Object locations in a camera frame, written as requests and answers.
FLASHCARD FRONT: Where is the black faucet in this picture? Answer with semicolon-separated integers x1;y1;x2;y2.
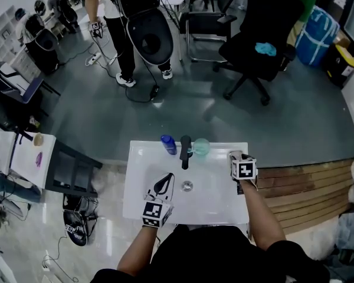
179;134;193;170

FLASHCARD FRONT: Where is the teal glass cup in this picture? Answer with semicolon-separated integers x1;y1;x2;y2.
192;138;211;157

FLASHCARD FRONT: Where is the wooden slat platform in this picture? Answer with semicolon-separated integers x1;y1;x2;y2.
257;157;354;235

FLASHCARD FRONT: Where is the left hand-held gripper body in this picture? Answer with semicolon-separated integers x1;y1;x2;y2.
140;193;175;228

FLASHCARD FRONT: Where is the person's left forearm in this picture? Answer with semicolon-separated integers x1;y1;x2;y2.
116;225;160;277

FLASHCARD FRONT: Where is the teal cloth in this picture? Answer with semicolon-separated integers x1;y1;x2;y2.
254;41;277;56

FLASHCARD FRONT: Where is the person's right forearm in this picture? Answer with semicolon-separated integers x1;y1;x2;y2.
239;179;287;252

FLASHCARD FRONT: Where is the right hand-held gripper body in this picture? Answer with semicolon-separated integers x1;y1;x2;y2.
228;151;259;195

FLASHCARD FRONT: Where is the black metal frame stand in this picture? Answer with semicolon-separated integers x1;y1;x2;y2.
44;140;103;198

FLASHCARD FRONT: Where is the white shelf unit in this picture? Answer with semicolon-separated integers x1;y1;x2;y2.
0;5;27;67

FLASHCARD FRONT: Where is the white side table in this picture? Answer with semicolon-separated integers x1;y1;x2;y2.
0;130;57;190

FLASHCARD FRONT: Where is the blue plastic bottle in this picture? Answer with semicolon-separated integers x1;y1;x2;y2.
160;134;178;156

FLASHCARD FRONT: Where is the black white-rimmed oval device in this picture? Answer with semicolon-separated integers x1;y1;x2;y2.
126;9;175;66
25;28;61;75

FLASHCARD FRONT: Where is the black swivel office chair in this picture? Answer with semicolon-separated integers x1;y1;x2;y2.
212;0;306;107

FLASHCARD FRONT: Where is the blue white-striped bag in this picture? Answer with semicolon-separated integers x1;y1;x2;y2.
294;5;341;67

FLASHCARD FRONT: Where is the blue grey chair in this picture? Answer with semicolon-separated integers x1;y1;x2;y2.
0;62;61;104

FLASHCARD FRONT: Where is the white power strip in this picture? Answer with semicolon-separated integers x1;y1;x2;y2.
85;51;102;67

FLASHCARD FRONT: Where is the person's black shirt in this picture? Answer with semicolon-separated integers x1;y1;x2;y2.
90;223;332;283

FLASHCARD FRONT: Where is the black yellow box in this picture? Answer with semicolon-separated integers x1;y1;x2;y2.
322;43;354;88

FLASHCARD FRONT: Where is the white ceramic sink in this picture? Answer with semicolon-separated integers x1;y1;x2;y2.
122;140;250;226

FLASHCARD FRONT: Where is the black armrest visitor chair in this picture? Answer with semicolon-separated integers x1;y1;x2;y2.
179;0;244;63

